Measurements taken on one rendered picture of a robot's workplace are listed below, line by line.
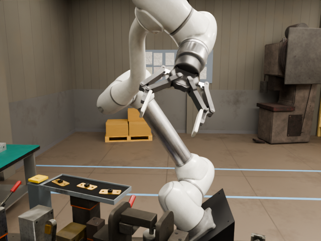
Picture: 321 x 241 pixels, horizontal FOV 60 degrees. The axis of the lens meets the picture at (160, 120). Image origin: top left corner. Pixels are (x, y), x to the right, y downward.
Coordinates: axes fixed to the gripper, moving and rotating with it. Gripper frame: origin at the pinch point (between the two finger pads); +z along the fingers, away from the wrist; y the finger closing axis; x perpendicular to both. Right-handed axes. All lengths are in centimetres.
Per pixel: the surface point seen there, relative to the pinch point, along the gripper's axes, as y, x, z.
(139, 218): -2.7, -34.1, 15.8
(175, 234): -15.7, -37.4, 15.6
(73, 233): 17, -52, 24
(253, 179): -161, -312, -164
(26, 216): 36, -58, 24
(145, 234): -6.9, -41.9, 17.8
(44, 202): 38, -79, 13
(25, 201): 124, -320, -24
